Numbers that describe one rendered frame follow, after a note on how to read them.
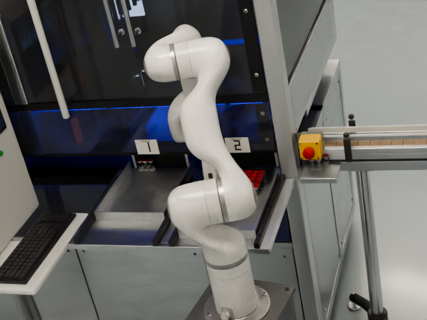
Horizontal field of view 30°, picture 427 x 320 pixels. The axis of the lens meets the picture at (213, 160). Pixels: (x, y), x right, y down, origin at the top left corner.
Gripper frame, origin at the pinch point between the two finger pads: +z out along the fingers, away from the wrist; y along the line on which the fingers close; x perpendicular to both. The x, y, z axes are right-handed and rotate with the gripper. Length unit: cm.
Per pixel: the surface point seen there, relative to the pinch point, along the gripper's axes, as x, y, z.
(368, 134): 47, -30, -3
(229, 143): 1.1, -15.5, -9.1
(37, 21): -55, -8, -61
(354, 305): 30, -50, 93
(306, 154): 28.4, -12.1, -6.0
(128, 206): -34.4, 1.8, 5.6
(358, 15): -11, -398, 94
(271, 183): 14.6, -12.3, 5.6
